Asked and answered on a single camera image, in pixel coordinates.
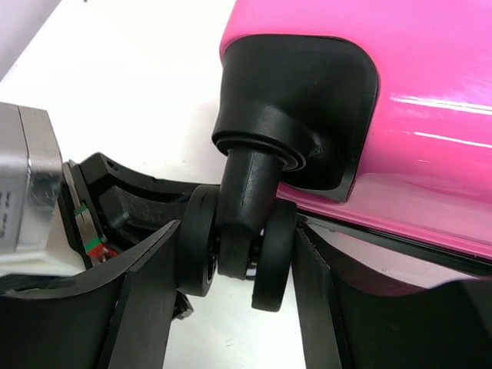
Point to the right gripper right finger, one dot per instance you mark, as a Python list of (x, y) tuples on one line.
[(354, 317)]

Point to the pink hard-shell suitcase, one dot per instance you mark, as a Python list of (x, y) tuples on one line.
[(375, 114)]

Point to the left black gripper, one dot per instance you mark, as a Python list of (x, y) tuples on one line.
[(116, 205)]

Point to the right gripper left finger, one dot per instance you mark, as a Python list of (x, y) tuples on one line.
[(115, 315)]

